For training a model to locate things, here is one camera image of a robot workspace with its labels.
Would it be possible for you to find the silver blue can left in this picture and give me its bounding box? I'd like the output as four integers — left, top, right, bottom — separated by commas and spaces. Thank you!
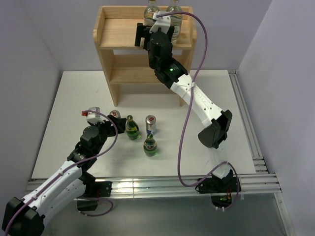
110, 110, 121, 118

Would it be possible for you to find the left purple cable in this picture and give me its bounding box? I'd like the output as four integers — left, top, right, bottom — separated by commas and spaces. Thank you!
4, 110, 118, 236

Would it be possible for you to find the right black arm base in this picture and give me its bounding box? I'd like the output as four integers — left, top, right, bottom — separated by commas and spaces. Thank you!
195, 170, 242, 208

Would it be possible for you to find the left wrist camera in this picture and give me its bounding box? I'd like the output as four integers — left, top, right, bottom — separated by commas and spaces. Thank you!
81, 107, 103, 124

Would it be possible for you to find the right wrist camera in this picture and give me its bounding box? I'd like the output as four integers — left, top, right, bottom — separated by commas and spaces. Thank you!
149, 11, 171, 34

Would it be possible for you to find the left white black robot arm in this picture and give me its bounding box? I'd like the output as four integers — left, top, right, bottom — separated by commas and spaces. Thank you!
2, 110, 126, 236

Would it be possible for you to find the aluminium frame rail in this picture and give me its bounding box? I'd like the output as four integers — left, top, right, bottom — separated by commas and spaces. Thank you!
24, 69, 296, 236

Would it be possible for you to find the purple cable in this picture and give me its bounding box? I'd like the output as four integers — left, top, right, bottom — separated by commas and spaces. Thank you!
156, 11, 242, 212
4, 110, 118, 236

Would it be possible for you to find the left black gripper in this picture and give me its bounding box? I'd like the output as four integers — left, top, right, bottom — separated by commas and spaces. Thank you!
89, 115, 126, 155

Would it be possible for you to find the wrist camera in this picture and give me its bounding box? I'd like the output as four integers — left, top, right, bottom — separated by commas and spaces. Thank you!
149, 11, 171, 34
81, 107, 103, 124

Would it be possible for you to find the green Perrier bottle red label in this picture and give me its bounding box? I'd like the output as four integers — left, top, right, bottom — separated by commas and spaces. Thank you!
143, 133, 158, 157

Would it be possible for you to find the wooden three-tier shelf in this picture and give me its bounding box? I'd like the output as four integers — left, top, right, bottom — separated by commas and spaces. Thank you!
93, 5, 198, 108

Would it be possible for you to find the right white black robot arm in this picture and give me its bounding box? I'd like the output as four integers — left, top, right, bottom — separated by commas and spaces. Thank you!
134, 23, 233, 192

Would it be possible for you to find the green Perrier bottle yellow label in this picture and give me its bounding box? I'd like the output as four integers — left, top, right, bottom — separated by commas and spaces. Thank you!
126, 115, 140, 140

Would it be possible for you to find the clear glass bottle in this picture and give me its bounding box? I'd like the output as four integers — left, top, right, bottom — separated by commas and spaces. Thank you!
167, 0, 183, 43
143, 0, 160, 26

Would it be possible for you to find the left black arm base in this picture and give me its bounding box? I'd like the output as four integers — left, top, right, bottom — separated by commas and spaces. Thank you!
77, 181, 112, 211

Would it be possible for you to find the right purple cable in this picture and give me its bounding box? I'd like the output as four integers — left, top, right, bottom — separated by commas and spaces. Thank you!
156, 11, 242, 212

